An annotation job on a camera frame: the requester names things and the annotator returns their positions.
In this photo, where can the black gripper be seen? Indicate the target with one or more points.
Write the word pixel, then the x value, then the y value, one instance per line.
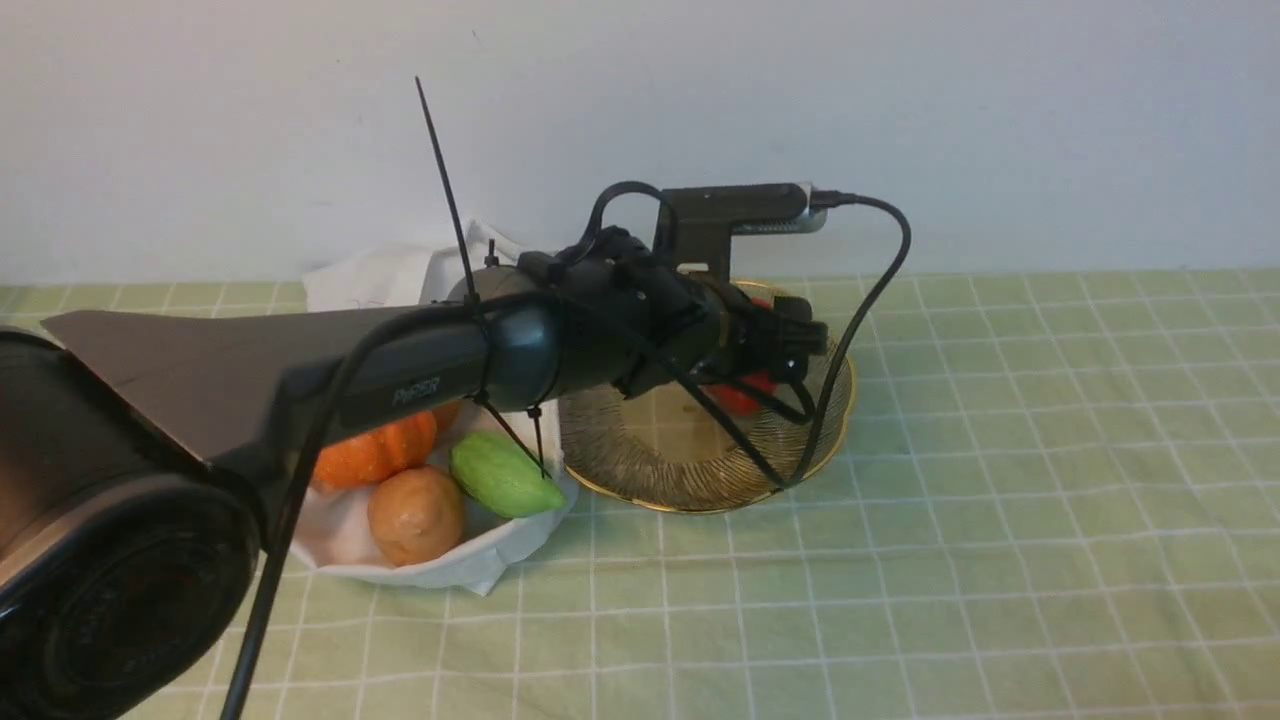
pixel 629 319

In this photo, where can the red bell pepper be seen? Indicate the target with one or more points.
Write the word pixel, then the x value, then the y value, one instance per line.
pixel 745 397

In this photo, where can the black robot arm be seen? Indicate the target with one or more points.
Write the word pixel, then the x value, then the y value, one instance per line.
pixel 148 460

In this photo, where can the white cloth bag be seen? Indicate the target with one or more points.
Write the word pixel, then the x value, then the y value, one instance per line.
pixel 332 535

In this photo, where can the gold-rimmed glass plate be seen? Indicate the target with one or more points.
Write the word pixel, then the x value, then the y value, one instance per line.
pixel 664 451

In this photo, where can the green checkered tablecloth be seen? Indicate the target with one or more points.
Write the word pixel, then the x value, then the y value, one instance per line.
pixel 1057 500

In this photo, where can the green chayote vegetable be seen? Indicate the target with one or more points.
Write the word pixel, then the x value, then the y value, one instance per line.
pixel 494 470

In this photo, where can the brown potato back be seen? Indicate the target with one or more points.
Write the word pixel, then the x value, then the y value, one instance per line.
pixel 446 415

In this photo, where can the brown potato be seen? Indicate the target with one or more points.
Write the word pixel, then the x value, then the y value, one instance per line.
pixel 417 516
pixel 446 415

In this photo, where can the orange pumpkin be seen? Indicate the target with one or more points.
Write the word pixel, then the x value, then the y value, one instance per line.
pixel 375 456

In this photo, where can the brown potato front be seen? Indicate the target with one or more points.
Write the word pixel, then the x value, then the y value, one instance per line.
pixel 417 516

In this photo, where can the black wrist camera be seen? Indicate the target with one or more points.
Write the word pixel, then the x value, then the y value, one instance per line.
pixel 698 224

